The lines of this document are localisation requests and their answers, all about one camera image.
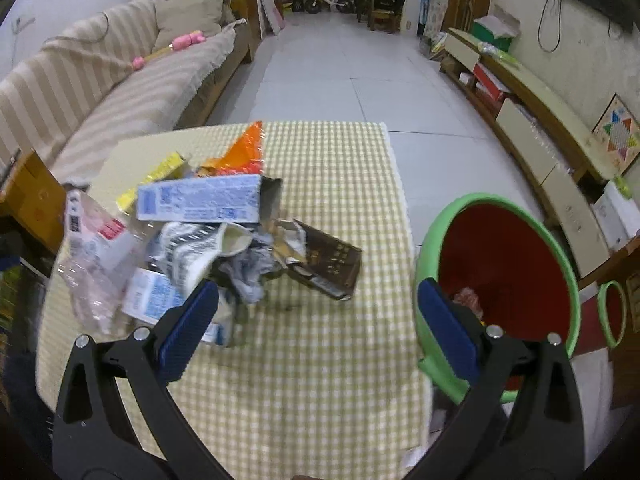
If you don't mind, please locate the blue white milk carton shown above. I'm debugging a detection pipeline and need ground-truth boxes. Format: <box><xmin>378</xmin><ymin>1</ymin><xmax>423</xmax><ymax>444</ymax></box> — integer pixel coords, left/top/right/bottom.
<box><xmin>122</xmin><ymin>269</ymin><xmax>235</xmax><ymax>347</ymax></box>

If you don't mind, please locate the crushed clear plastic bottle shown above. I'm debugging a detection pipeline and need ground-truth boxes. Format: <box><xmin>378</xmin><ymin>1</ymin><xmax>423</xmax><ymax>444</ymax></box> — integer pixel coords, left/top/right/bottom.
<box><xmin>58</xmin><ymin>188</ymin><xmax>144</xmax><ymax>336</ymax></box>

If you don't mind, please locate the crushed patterned paper cup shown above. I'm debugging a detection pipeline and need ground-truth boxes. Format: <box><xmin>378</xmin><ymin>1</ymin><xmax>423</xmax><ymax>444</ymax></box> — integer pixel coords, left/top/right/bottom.
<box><xmin>156</xmin><ymin>222</ymin><xmax>253</xmax><ymax>298</ymax></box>

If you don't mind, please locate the yellow carton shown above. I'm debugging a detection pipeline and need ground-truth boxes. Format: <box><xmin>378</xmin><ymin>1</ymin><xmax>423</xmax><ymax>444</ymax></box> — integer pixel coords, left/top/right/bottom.
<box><xmin>116</xmin><ymin>152</ymin><xmax>189</xmax><ymax>214</ymax></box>

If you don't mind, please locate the brown cigarette pack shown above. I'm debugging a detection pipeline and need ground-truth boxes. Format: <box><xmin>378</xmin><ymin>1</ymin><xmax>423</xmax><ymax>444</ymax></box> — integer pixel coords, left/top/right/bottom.
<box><xmin>288</xmin><ymin>220</ymin><xmax>362</xmax><ymax>301</ymax></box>

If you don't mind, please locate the long blue toothpaste box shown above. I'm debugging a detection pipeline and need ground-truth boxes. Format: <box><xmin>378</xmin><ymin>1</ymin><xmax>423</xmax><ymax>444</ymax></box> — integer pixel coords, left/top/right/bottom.
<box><xmin>136</xmin><ymin>174</ymin><xmax>283</xmax><ymax>224</ymax></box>

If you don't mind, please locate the pink foil snack wrapper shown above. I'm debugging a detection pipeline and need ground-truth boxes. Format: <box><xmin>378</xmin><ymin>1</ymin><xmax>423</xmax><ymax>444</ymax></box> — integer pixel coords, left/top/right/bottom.
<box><xmin>454</xmin><ymin>287</ymin><xmax>484</xmax><ymax>320</ymax></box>

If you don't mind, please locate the grey paper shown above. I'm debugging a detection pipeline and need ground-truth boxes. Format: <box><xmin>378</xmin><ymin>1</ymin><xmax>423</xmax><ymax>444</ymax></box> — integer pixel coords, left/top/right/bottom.
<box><xmin>218</xmin><ymin>242</ymin><xmax>281</xmax><ymax>304</ymax></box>

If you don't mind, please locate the small red green-rimmed bin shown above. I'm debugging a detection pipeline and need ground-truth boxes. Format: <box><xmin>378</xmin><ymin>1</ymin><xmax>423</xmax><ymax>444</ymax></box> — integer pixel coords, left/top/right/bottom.
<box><xmin>574</xmin><ymin>281</ymin><xmax>627</xmax><ymax>356</ymax></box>

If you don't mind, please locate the large red green-rimmed bin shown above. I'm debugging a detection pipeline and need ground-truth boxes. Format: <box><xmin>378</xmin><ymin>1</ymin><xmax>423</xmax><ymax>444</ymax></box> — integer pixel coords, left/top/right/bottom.
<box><xmin>414</xmin><ymin>193</ymin><xmax>582</xmax><ymax>404</ymax></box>

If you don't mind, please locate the white shoe box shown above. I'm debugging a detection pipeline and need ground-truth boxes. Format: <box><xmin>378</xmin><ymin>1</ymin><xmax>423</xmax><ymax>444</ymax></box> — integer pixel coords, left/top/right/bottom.
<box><xmin>591</xmin><ymin>181</ymin><xmax>640</xmax><ymax>252</ymax></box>

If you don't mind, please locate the wooden side table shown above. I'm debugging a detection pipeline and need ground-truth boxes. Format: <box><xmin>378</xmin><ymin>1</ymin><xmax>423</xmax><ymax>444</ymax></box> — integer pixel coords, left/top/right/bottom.
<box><xmin>1</xmin><ymin>151</ymin><xmax>66</xmax><ymax>254</ymax></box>

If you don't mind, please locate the long tv cabinet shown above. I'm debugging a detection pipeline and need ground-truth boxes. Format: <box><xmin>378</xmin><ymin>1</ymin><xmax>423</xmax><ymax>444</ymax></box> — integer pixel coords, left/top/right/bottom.
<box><xmin>440</xmin><ymin>28</ymin><xmax>639</xmax><ymax>287</ymax></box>

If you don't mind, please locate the chinese checkers board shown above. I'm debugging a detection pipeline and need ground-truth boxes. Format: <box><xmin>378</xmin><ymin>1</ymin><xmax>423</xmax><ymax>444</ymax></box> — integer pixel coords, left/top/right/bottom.
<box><xmin>592</xmin><ymin>94</ymin><xmax>639</xmax><ymax>174</ymax></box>

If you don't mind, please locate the orange snack wrapper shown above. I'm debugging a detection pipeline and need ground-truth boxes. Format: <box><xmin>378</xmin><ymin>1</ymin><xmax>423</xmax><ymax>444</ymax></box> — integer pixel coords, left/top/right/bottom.
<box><xmin>196</xmin><ymin>122</ymin><xmax>264</xmax><ymax>177</ymax></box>

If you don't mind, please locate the striped beige sofa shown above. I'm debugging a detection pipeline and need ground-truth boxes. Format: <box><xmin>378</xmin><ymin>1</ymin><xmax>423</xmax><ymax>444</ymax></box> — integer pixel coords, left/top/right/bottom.
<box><xmin>1</xmin><ymin>0</ymin><xmax>252</xmax><ymax>184</ymax></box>

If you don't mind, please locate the green white box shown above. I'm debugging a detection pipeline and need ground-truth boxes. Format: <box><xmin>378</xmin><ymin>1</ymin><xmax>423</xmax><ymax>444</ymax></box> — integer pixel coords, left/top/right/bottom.
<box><xmin>471</xmin><ymin>6</ymin><xmax>521</xmax><ymax>52</ymax></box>

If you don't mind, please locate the pink toy wand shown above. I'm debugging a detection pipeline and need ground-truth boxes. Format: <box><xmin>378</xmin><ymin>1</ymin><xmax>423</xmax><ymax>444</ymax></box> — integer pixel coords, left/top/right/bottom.
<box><xmin>131</xmin><ymin>30</ymin><xmax>207</xmax><ymax>70</ymax></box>

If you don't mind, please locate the beige sofa cushion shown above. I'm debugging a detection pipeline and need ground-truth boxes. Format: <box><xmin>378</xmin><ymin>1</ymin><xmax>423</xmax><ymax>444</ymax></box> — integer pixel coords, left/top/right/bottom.
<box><xmin>153</xmin><ymin>0</ymin><xmax>224</xmax><ymax>52</ymax></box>

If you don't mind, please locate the white balance bike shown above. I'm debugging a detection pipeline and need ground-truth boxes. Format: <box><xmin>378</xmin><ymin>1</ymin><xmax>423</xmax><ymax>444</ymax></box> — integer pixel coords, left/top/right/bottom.
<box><xmin>304</xmin><ymin>0</ymin><xmax>355</xmax><ymax>14</ymax></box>

